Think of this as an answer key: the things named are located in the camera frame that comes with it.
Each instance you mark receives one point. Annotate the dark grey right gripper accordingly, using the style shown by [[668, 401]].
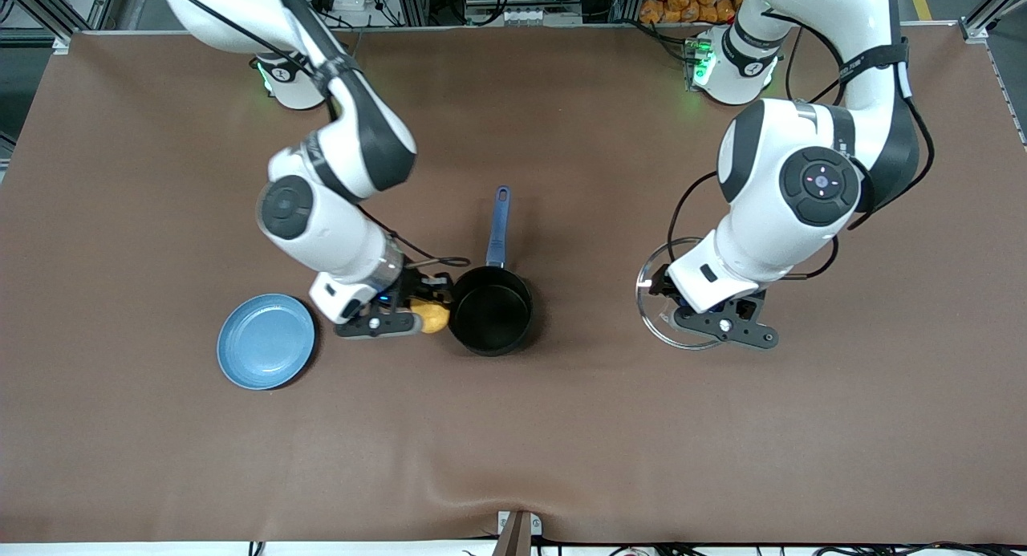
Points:
[[414, 284]]

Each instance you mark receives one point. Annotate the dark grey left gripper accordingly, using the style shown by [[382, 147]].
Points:
[[663, 285]]

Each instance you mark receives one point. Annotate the yellow potato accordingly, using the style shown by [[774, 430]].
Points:
[[435, 319]]

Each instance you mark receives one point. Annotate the glass lid with blue knob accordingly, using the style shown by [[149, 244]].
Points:
[[658, 319]]

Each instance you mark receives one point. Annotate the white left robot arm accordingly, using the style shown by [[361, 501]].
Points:
[[770, 219]]

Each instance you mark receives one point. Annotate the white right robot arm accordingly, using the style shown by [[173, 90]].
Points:
[[329, 227]]

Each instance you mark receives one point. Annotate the brown table cover mat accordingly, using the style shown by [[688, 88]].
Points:
[[513, 428]]

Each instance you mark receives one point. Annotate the blue round plate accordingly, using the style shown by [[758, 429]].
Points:
[[265, 343]]

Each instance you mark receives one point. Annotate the white power strip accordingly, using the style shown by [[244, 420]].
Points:
[[541, 16]]

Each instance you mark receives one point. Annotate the metal table edge bracket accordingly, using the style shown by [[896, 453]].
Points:
[[519, 532]]

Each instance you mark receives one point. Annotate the aluminium frame profile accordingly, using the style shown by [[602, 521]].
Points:
[[991, 10], [48, 10]]

